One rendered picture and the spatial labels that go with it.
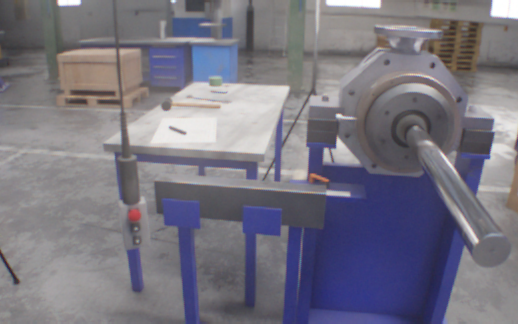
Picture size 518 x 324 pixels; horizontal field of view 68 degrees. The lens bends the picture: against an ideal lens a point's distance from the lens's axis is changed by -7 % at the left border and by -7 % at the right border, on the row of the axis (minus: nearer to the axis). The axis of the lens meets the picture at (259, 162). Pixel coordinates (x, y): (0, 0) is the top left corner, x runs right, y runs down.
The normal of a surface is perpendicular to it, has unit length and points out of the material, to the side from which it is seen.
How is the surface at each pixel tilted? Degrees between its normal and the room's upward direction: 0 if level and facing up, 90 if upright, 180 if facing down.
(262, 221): 90
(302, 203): 90
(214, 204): 90
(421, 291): 90
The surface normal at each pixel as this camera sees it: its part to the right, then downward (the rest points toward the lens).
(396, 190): -0.14, 0.36
